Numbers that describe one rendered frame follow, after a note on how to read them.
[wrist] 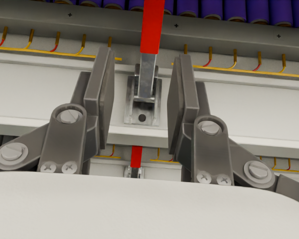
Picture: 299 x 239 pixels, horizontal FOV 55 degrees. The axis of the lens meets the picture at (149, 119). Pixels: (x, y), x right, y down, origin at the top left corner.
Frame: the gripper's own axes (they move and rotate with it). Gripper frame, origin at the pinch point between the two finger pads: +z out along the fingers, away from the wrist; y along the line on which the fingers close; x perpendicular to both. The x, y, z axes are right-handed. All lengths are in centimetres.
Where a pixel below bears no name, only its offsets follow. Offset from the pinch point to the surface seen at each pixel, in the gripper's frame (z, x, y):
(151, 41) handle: 6.6, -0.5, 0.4
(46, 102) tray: 7.1, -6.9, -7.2
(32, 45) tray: 11.3, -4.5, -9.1
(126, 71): 9.4, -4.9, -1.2
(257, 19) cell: 13.3, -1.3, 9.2
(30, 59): 9.6, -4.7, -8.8
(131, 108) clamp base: 5.4, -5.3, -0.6
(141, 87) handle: 6.4, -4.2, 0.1
